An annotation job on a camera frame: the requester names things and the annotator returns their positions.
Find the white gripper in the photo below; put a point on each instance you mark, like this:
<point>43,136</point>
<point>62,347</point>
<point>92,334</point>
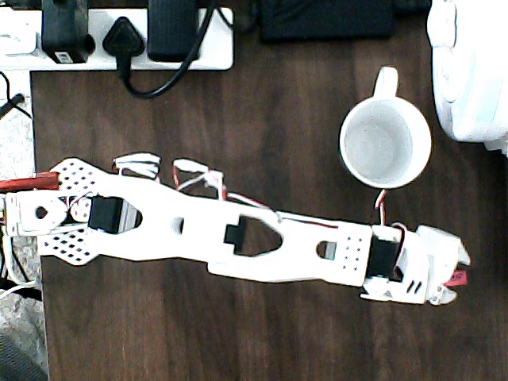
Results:
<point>448,250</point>

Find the small red object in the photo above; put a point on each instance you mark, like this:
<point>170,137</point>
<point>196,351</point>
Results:
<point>458,278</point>

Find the white follower robot arm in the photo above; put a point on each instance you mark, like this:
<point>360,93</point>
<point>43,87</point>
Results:
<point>198,222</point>

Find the white ceramic mug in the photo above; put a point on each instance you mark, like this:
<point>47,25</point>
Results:
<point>385,143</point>

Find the large black power brick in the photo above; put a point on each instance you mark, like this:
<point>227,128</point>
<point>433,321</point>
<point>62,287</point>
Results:
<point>325,20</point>

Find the white power strip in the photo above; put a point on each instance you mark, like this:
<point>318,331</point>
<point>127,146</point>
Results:
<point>214,43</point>

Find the wide black power adapter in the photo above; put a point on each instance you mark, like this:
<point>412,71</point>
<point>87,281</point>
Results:
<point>170,31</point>

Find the red C-clamp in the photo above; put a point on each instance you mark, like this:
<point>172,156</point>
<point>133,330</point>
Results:
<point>28,182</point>

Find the narrow black power adapter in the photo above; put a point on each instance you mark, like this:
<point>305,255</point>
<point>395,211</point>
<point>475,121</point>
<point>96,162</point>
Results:
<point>63,31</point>

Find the white USB charger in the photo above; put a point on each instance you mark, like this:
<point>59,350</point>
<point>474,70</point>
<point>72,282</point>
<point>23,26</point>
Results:
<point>16,43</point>

